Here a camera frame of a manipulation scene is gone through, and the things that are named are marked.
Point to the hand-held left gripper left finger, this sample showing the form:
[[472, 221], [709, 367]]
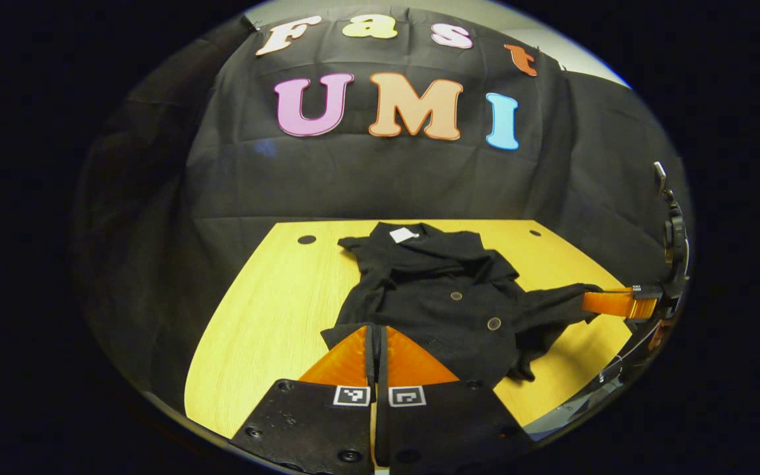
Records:
[[307, 429]]

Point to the black backdrop cloth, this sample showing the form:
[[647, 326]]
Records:
[[386, 178]]

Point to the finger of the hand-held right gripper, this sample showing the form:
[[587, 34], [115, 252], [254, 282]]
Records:
[[617, 303]]

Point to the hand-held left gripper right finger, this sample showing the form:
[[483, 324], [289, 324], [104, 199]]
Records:
[[452, 429]]

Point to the black button shirt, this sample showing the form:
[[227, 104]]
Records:
[[446, 277]]

